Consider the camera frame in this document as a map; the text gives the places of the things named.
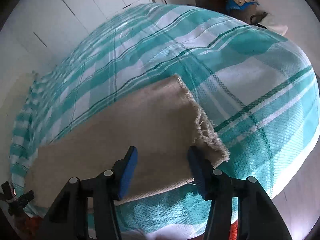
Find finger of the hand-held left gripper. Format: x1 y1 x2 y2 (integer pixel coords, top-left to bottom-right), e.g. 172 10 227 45
0 181 35 216

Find pale pink cloth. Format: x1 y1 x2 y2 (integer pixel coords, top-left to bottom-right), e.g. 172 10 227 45
260 12 288 36

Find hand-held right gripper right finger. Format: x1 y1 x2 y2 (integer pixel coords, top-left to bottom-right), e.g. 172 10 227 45
188 145 293 240

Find beige pants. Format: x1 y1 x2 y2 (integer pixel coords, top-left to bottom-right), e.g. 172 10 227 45
25 74 230 209

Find teal plaid bed blanket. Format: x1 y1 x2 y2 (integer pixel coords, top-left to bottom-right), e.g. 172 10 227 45
9 4 320 238

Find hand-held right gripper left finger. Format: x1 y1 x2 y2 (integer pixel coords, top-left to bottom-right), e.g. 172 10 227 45
41 146 138 240

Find white wardrobe doors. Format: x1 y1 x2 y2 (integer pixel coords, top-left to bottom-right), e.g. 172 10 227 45
15 0 170 77

